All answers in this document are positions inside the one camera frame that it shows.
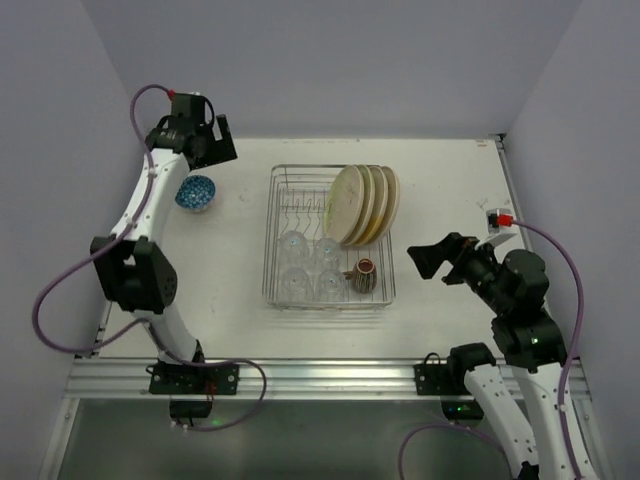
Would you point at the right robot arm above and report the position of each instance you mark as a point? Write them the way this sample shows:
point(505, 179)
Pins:
point(542, 439)

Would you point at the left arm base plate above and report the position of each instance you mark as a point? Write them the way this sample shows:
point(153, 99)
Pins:
point(179, 379)

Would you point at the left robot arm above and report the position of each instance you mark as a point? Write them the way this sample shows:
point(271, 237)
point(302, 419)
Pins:
point(132, 268)

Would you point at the clear glass back left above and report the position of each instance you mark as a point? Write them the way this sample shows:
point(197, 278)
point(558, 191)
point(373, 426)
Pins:
point(293, 249)

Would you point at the clear glass back right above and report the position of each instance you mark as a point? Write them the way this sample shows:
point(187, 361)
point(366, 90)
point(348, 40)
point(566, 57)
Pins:
point(326, 254)

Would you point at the blue patterned bowl red outside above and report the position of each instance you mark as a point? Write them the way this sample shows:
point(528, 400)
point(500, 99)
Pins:
point(196, 193)

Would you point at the cream plate green band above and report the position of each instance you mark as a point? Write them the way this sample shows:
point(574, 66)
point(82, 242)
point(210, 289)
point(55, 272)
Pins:
point(375, 186)

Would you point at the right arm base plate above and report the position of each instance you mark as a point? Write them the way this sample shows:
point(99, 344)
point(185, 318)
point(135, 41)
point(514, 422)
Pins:
point(431, 376)

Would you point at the cream plate rightmost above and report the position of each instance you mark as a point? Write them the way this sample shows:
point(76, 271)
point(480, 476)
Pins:
point(393, 202)

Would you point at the aluminium front mounting rail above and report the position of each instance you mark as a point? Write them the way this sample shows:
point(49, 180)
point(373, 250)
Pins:
point(339, 380)

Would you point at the aluminium table edge rail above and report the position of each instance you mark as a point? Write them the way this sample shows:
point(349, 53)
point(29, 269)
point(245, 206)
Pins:
point(499, 140)

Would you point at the clear glass front right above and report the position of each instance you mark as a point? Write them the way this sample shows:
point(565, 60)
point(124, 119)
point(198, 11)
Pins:
point(331, 287)

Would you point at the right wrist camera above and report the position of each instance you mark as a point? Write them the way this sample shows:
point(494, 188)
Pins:
point(500, 227)

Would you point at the cream plate yellow band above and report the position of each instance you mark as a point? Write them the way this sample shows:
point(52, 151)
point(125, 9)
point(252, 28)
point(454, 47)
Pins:
point(374, 236)

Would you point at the brown striped mug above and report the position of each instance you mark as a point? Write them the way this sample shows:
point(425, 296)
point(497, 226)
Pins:
point(363, 276)

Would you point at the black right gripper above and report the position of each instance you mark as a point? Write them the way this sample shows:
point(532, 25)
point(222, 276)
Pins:
point(454, 261)

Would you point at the clear glass front left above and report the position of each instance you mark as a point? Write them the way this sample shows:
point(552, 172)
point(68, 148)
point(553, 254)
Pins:
point(295, 286)

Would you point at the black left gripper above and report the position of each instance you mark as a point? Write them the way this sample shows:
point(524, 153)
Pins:
point(214, 151)

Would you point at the clear glass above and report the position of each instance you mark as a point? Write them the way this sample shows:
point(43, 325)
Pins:
point(331, 287)
point(326, 254)
point(295, 286)
point(293, 249)

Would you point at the metal wire dish rack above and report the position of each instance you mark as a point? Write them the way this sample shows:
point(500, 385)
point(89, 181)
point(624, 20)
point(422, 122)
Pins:
point(297, 199)

